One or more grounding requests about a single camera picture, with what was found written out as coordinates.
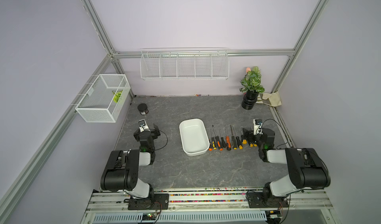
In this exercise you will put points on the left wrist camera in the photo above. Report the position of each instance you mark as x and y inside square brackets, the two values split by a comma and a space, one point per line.
[143, 125]

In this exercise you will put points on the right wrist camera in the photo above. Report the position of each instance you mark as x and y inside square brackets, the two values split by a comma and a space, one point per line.
[258, 123]

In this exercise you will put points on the black yellow stubby screwdriver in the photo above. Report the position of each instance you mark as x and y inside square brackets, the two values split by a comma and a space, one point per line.
[239, 143]

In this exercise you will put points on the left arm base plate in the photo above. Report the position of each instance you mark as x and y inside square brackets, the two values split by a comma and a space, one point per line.
[158, 201]

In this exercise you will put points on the green object in basket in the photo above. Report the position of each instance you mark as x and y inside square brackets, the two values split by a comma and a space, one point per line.
[117, 95]

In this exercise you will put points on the white mesh wall basket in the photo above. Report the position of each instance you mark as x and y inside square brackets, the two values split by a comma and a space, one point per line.
[97, 105]

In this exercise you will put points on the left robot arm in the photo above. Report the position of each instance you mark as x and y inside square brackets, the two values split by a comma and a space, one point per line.
[121, 173]

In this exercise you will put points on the white wire wall shelf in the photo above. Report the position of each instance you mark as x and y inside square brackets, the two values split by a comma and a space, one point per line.
[184, 63]

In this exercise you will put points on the beige cloth bag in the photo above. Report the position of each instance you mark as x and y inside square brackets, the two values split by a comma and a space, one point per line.
[271, 99]

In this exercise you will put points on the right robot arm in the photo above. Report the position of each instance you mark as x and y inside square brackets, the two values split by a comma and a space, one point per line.
[306, 170]

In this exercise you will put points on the small orange black screwdriver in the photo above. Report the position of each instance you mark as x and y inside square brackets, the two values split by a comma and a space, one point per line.
[220, 147]

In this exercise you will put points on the potted green plant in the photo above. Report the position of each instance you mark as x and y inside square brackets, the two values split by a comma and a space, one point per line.
[251, 87]

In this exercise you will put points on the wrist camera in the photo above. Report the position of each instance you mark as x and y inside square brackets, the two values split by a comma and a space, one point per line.
[143, 125]
[258, 123]

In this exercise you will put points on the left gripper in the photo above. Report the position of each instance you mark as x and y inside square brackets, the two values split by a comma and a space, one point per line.
[155, 133]

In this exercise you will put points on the black jar with label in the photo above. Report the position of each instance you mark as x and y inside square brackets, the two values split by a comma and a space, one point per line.
[143, 109]

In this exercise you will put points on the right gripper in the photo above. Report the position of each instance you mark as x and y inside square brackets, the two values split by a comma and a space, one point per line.
[246, 133]

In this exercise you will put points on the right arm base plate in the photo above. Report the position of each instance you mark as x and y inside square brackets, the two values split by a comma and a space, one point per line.
[260, 200]

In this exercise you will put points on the white storage box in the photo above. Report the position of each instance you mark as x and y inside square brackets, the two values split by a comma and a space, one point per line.
[194, 137]

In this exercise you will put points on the black handled screwdriver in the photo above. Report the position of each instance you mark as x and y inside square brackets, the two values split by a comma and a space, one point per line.
[222, 140]

